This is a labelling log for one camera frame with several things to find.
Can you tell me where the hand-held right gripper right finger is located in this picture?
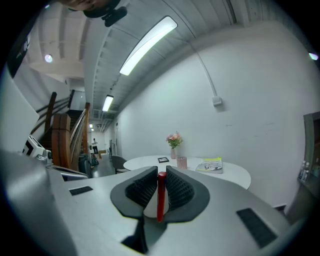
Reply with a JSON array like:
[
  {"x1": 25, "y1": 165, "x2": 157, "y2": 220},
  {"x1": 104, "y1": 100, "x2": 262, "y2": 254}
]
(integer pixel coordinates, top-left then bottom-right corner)
[{"x1": 163, "y1": 164, "x2": 211, "y2": 224}]

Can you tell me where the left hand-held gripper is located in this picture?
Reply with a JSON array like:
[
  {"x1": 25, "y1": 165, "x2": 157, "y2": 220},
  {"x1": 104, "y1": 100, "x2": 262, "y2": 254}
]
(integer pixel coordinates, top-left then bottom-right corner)
[{"x1": 21, "y1": 134, "x2": 90, "y2": 182}]

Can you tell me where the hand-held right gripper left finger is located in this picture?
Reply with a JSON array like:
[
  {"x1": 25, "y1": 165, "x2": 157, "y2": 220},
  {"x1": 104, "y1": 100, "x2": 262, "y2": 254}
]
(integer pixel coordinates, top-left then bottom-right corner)
[{"x1": 110, "y1": 165, "x2": 159, "y2": 220}]

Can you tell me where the red marker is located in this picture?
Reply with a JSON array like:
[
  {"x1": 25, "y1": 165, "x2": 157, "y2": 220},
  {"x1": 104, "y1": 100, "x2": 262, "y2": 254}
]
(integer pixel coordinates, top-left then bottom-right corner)
[{"x1": 156, "y1": 171, "x2": 168, "y2": 223}]

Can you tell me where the pink ribbed pen holder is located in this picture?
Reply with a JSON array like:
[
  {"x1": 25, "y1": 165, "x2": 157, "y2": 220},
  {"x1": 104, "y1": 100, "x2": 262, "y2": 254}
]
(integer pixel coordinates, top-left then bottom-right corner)
[{"x1": 176, "y1": 155, "x2": 188, "y2": 170}]

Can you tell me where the wooden staircase railing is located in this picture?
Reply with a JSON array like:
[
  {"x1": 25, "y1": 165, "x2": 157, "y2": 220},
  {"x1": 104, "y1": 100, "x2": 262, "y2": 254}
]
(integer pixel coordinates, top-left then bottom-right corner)
[{"x1": 30, "y1": 91, "x2": 91, "y2": 172}]

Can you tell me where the grey chair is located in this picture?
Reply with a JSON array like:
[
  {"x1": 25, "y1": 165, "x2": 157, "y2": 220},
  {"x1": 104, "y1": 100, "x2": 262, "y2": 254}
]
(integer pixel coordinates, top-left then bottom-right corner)
[{"x1": 110, "y1": 154, "x2": 131, "y2": 175}]

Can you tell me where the magazine with green edge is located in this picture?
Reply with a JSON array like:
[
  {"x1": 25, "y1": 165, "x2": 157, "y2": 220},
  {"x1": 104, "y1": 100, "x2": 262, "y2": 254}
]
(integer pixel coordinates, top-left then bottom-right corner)
[{"x1": 194, "y1": 156, "x2": 224, "y2": 175}]

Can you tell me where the pink flower bouquet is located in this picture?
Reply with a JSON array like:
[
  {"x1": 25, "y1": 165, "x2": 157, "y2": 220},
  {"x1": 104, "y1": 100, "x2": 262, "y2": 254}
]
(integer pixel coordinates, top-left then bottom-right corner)
[{"x1": 165, "y1": 131, "x2": 184, "y2": 150}]

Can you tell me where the short ceiling light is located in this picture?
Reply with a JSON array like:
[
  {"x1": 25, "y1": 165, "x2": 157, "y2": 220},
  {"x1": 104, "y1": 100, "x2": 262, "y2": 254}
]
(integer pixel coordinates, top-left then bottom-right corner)
[{"x1": 101, "y1": 94, "x2": 114, "y2": 113}]

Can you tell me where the grey side cabinet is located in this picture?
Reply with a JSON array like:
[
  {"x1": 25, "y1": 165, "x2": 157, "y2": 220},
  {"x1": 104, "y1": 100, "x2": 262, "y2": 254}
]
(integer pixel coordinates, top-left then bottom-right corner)
[{"x1": 284, "y1": 111, "x2": 320, "y2": 226}]

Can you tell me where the long ceiling light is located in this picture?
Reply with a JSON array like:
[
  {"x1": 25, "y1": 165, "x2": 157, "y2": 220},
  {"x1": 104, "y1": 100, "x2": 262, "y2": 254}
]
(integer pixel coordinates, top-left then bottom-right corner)
[{"x1": 119, "y1": 15, "x2": 179, "y2": 77}]

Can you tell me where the white wall conduit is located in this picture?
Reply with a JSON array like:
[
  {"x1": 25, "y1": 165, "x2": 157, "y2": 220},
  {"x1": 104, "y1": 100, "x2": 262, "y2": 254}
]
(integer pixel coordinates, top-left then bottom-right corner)
[{"x1": 188, "y1": 41, "x2": 219, "y2": 98}]

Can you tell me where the black head-worn camera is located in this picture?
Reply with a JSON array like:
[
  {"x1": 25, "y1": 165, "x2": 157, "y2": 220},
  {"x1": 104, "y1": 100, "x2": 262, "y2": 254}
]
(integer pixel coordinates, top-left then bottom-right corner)
[{"x1": 83, "y1": 0, "x2": 129, "y2": 28}]

